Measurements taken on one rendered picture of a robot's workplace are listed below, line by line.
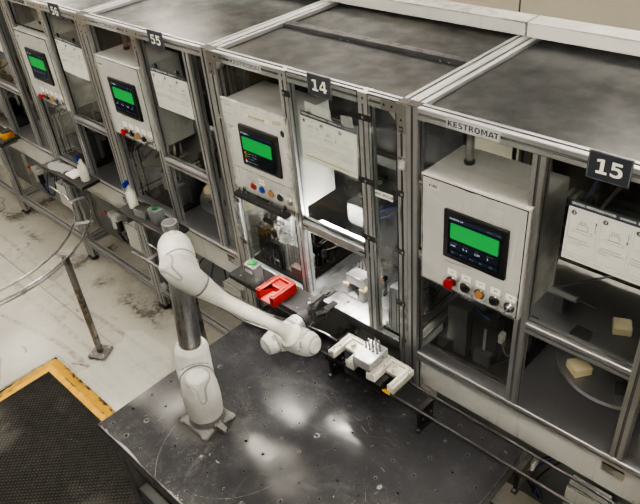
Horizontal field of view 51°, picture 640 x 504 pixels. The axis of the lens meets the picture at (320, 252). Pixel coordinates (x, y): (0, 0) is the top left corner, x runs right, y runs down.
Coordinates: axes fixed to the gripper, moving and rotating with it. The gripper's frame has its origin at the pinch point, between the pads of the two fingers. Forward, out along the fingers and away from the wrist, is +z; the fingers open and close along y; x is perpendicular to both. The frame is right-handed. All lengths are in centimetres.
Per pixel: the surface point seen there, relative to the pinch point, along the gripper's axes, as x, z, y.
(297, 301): 19.4, -3.7, -9.3
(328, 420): -27, -34, -32
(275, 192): 33, 3, 43
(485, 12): -19, 85, 109
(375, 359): -35.7, -11.6, -7.4
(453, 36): -11, 74, 101
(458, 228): -65, 1, 65
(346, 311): -4.1, 5.4, -9.2
